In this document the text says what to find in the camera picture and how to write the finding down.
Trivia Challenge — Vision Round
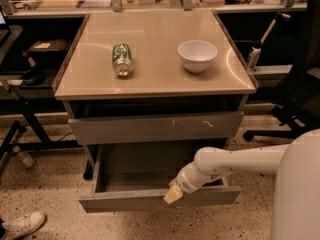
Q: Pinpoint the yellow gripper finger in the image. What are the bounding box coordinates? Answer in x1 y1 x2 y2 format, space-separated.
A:
163 185 183 204

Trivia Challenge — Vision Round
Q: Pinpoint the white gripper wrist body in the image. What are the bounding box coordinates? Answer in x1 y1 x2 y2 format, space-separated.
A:
169 160 233 193

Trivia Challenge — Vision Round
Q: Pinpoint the grey drawer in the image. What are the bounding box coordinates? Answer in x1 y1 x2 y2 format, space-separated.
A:
69 111 244 145
79 142 241 213

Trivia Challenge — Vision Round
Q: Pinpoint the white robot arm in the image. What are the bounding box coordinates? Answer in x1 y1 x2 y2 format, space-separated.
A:
164 129 320 240

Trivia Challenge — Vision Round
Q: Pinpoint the grey top drawer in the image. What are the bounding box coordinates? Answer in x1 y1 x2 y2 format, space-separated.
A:
69 111 244 145

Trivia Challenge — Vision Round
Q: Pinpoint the grey drawer cabinet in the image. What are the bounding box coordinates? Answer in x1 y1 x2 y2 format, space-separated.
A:
52 9 258 182

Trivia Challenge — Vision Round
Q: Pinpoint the white bowl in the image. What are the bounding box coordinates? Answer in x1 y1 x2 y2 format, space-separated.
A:
177 40 218 73

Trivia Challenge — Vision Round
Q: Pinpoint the black office chair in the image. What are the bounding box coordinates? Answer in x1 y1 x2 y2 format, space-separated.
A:
243 0 320 141

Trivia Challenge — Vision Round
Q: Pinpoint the green soda can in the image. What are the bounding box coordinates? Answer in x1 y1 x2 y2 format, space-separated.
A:
112 43 133 77

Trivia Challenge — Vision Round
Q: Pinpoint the white handheld tool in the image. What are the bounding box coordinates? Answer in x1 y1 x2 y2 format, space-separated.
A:
247 11 291 70

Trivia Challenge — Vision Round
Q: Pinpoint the plastic water bottle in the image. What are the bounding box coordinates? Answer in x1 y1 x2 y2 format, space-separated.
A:
13 146 35 169

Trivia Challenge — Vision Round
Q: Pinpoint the white sneaker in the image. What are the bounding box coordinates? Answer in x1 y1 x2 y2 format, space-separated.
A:
0 211 46 240

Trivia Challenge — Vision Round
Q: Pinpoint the black box with label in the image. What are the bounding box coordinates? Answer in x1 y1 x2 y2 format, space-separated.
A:
28 39 70 61

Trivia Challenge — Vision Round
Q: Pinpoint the black side desk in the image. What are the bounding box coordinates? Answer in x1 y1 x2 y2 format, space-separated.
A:
0 24 81 178

